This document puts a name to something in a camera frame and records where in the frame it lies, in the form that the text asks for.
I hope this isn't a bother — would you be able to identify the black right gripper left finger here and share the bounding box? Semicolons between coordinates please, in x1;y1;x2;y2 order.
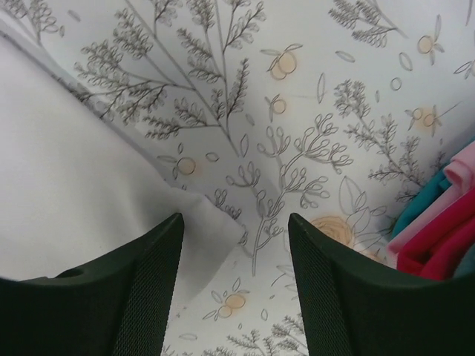
1;214;184;355

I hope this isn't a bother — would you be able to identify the folded pink t shirt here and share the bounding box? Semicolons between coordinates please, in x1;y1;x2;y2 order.
385;142;475;268

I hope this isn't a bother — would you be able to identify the white t shirt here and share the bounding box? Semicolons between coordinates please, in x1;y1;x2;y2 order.
1;39;240;297

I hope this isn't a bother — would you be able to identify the floral patterned table mat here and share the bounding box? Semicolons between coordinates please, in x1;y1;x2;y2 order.
1;1;474;355

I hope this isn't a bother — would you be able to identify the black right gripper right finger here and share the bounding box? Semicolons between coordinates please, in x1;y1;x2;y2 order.
288;214;474;356

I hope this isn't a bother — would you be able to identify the folded turquoise t shirt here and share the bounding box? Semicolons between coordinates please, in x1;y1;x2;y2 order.
391;168;475;279

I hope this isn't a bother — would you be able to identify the folded red t shirt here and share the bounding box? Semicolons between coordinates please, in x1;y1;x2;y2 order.
396;190;474;280

